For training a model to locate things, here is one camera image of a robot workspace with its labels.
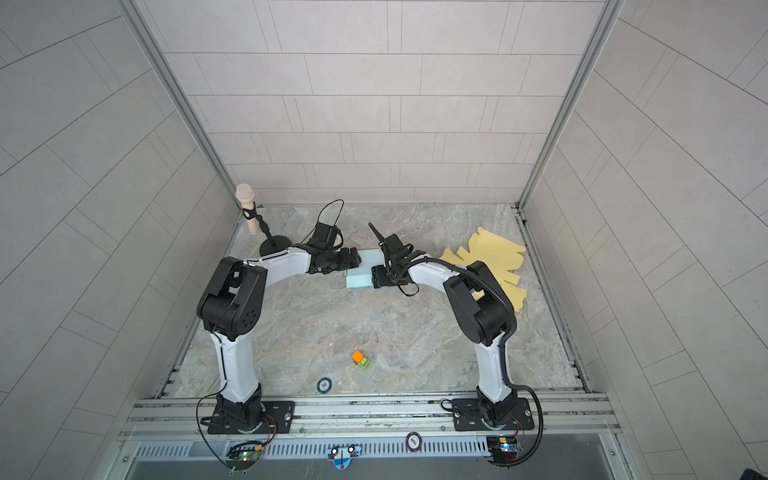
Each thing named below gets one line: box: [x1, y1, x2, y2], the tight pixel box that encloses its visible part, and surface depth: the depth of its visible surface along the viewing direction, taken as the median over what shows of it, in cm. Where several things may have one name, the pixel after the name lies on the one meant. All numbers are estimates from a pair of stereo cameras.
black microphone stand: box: [242, 201, 292, 257], surface depth 102 cm
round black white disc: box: [405, 431, 423, 453], surface depth 69 cm
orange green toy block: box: [351, 350, 372, 370], surface depth 80 cm
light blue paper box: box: [344, 249, 386, 288], surface depth 95 cm
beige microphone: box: [236, 183, 259, 235], surface depth 86 cm
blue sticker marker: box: [326, 445, 362, 471], surface depth 67 cm
